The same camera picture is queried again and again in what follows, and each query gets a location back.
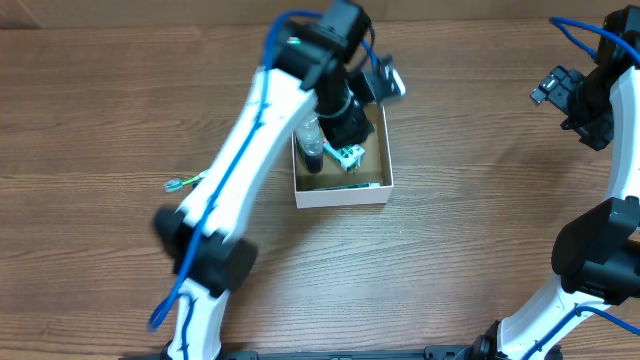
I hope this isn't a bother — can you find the green white soap packet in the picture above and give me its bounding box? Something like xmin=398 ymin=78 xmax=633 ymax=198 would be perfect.
xmin=323 ymin=142 xmax=366 ymax=172

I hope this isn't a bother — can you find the clear pump bottle dark liquid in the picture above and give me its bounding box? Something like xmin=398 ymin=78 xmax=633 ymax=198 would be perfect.
xmin=295 ymin=118 xmax=324 ymax=174

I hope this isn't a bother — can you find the green white toothbrush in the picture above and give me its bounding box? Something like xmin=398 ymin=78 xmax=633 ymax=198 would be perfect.
xmin=163 ymin=170 xmax=208 ymax=192

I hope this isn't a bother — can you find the red teal toothpaste tube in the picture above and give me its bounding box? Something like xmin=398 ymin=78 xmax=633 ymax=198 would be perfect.
xmin=311 ymin=182 xmax=381 ymax=191

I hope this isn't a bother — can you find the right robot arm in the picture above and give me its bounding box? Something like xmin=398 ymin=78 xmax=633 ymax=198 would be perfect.
xmin=459 ymin=5 xmax=639 ymax=359

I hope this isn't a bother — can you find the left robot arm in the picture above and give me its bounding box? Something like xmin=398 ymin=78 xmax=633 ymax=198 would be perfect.
xmin=149 ymin=1 xmax=373 ymax=359

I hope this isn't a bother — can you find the white cardboard box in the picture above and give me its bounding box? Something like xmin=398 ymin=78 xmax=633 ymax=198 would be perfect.
xmin=291 ymin=104 xmax=394 ymax=209

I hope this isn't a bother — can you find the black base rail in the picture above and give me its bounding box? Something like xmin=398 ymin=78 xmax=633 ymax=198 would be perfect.
xmin=216 ymin=345 xmax=481 ymax=360

